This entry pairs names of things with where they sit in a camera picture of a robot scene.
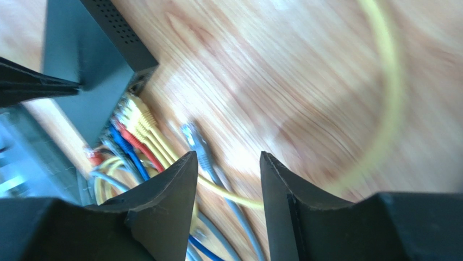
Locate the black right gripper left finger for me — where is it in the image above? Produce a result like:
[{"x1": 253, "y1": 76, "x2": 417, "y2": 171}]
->
[{"x1": 1, "y1": 151, "x2": 198, "y2": 260}]

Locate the black network switch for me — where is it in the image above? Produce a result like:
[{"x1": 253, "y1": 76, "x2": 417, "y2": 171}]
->
[{"x1": 43, "y1": 0, "x2": 158, "y2": 146}]

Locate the blue ethernet cable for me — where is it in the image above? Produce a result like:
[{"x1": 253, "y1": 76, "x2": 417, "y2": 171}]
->
[{"x1": 108, "y1": 125, "x2": 225, "y2": 261}]

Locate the grey ethernet cable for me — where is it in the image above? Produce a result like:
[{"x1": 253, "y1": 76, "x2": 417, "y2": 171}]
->
[{"x1": 180, "y1": 122, "x2": 267, "y2": 261}]

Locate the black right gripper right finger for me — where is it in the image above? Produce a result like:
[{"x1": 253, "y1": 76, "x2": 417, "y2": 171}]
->
[{"x1": 260, "y1": 152, "x2": 462, "y2": 260}]

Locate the black ethernet cable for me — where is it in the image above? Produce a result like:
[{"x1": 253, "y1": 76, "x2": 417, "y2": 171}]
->
[{"x1": 100, "y1": 135, "x2": 143, "y2": 183}]

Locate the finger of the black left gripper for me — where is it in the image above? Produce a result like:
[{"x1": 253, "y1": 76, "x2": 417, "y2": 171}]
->
[{"x1": 1, "y1": 57, "x2": 80, "y2": 108}]

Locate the red ethernet cable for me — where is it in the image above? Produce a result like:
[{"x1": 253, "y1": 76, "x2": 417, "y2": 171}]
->
[{"x1": 83, "y1": 121, "x2": 166, "y2": 173}]

